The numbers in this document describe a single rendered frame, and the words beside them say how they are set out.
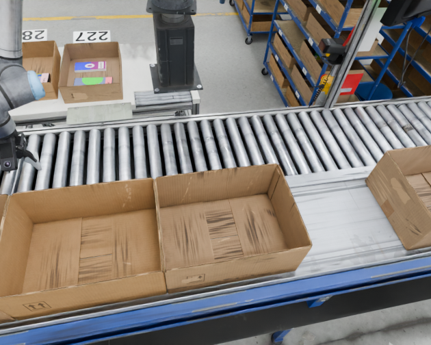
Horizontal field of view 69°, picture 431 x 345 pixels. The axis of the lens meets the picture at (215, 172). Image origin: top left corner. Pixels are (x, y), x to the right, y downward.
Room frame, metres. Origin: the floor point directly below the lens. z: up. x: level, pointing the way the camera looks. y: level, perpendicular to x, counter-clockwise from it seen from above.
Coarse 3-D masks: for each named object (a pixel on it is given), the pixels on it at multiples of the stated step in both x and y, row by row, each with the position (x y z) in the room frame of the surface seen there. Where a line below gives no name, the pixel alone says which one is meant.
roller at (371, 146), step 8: (344, 112) 1.36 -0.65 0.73; (352, 112) 1.34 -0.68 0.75; (352, 120) 1.29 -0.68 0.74; (360, 120) 1.29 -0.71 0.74; (360, 128) 1.23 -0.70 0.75; (360, 136) 1.19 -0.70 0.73; (368, 136) 1.17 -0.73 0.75; (368, 144) 1.12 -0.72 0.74; (376, 144) 1.12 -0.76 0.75; (376, 152) 1.07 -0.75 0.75; (376, 160) 1.03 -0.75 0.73
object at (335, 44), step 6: (324, 42) 1.38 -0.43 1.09; (330, 42) 1.38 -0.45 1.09; (336, 42) 1.39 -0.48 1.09; (342, 42) 1.40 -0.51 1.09; (324, 48) 1.36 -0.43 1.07; (330, 48) 1.36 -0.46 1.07; (336, 48) 1.37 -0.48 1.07; (342, 48) 1.38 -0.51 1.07; (330, 54) 1.39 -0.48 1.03; (336, 54) 1.38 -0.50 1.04; (342, 54) 1.39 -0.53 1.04; (330, 60) 1.39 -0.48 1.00
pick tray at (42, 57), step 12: (24, 48) 1.50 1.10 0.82; (36, 48) 1.52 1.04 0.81; (48, 48) 1.53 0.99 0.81; (24, 60) 1.47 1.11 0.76; (36, 60) 1.48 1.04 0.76; (48, 60) 1.49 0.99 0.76; (60, 60) 1.51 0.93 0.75; (36, 72) 1.38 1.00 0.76; (48, 72) 1.39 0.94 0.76; (48, 84) 1.19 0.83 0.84; (48, 96) 1.18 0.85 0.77
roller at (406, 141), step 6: (378, 108) 1.41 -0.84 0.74; (384, 108) 1.40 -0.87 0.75; (384, 114) 1.36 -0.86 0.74; (390, 114) 1.36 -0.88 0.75; (384, 120) 1.33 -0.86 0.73; (390, 120) 1.31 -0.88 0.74; (390, 126) 1.28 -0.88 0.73; (396, 126) 1.27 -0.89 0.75; (396, 132) 1.24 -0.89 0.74; (402, 132) 1.23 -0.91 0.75; (402, 138) 1.19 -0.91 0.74; (408, 138) 1.19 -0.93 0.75; (402, 144) 1.16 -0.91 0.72; (408, 144) 1.15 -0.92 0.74; (414, 144) 1.15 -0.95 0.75
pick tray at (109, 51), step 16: (64, 48) 1.49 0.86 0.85; (80, 48) 1.55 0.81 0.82; (96, 48) 1.57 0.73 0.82; (112, 48) 1.59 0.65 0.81; (64, 64) 1.39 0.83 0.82; (112, 64) 1.52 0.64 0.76; (64, 80) 1.29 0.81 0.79; (64, 96) 1.17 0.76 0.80; (80, 96) 1.19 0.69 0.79; (96, 96) 1.21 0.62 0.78; (112, 96) 1.23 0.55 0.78
